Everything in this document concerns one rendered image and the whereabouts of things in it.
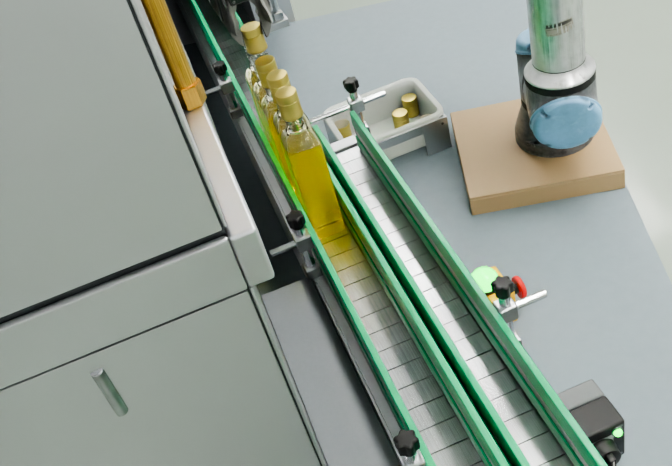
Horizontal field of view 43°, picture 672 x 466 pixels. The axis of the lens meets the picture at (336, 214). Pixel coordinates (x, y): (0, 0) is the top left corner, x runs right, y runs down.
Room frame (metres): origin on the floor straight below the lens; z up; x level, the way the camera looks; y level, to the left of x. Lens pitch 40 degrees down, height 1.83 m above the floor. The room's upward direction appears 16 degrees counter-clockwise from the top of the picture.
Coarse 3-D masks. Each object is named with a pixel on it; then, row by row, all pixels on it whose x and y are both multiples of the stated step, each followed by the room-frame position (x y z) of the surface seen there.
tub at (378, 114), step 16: (400, 80) 1.57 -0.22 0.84; (416, 80) 1.55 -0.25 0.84; (400, 96) 1.56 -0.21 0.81; (432, 96) 1.47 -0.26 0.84; (368, 112) 1.55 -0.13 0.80; (384, 112) 1.55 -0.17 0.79; (432, 112) 1.46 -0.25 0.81; (336, 128) 1.46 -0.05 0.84; (352, 128) 1.54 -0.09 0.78; (384, 128) 1.51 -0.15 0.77; (400, 128) 1.40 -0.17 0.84
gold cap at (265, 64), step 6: (258, 60) 1.24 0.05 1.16; (264, 60) 1.23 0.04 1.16; (270, 60) 1.23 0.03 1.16; (258, 66) 1.22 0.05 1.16; (264, 66) 1.22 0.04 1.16; (270, 66) 1.22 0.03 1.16; (276, 66) 1.23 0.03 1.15; (258, 72) 1.23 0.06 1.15; (264, 72) 1.22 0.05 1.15; (264, 78) 1.22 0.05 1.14; (264, 84) 1.22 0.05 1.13
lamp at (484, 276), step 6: (480, 270) 0.94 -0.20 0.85; (486, 270) 0.94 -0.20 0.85; (492, 270) 0.94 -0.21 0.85; (474, 276) 0.93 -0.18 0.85; (480, 276) 0.93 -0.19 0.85; (486, 276) 0.92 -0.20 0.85; (492, 276) 0.92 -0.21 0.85; (480, 282) 0.92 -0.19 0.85; (486, 282) 0.91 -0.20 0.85; (486, 288) 0.91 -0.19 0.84; (486, 294) 0.91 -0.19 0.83
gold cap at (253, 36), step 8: (248, 24) 1.30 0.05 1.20; (256, 24) 1.29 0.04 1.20; (248, 32) 1.27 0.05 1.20; (256, 32) 1.28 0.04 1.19; (248, 40) 1.28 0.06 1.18; (256, 40) 1.27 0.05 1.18; (264, 40) 1.28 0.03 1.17; (248, 48) 1.28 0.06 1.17; (256, 48) 1.27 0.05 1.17; (264, 48) 1.28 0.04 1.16
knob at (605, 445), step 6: (594, 444) 0.61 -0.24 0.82; (600, 444) 0.61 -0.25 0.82; (606, 444) 0.61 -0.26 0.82; (612, 444) 0.61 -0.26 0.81; (600, 450) 0.60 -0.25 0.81; (606, 450) 0.60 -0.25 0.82; (612, 450) 0.60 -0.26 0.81; (618, 450) 0.60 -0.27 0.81; (606, 456) 0.59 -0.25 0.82; (612, 456) 0.59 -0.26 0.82; (618, 456) 0.60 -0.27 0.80; (606, 462) 0.59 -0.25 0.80; (612, 462) 0.58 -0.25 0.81
